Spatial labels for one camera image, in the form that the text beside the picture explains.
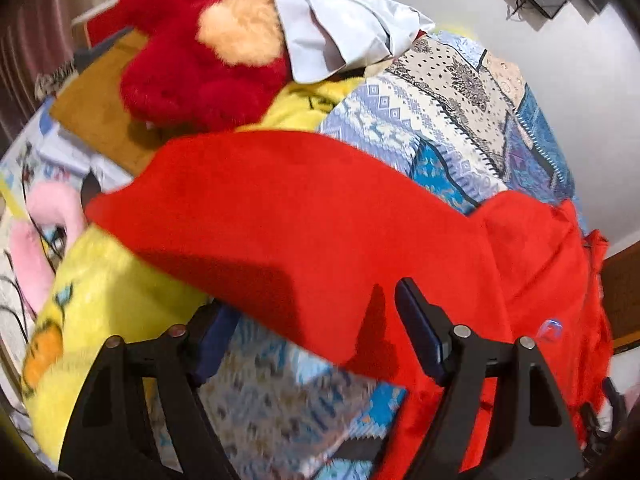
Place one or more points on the pink plush item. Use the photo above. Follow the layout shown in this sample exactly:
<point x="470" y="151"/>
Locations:
<point x="49" y="204"/>

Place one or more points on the red zip jacket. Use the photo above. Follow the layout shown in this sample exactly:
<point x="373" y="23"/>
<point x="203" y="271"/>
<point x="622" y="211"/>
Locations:
<point x="309" y="236"/>

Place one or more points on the brown wooden board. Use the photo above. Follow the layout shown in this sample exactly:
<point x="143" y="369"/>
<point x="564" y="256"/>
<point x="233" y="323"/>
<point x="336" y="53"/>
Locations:
<point x="91" y="109"/>

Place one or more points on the striped brown curtain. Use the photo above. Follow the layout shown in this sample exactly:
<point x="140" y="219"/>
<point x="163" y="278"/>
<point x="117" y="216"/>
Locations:
<point x="36" y="39"/>

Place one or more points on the pile of papers and books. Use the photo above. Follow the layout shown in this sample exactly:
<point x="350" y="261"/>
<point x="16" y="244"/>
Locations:
<point x="46" y="151"/>

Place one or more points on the white shirt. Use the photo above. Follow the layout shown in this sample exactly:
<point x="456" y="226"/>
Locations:
<point x="327" y="37"/>

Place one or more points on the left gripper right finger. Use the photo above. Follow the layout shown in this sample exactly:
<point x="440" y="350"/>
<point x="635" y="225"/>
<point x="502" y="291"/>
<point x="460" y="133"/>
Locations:
<point x="501" y="416"/>

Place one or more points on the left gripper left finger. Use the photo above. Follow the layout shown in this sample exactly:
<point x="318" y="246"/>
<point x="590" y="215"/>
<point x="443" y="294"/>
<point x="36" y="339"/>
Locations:
<point x="110" y="435"/>

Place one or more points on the blue patchwork quilt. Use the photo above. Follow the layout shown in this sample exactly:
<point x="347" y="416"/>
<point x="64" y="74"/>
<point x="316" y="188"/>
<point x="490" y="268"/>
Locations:
<point x="395" y="119"/>

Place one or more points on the yellow fleece blanket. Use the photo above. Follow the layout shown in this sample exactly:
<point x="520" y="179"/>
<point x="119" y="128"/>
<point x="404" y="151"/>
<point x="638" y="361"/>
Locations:
<point x="275" y="405"/>

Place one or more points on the red plush toy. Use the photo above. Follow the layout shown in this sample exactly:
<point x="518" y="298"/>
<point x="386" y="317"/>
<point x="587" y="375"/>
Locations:
<point x="207" y="65"/>

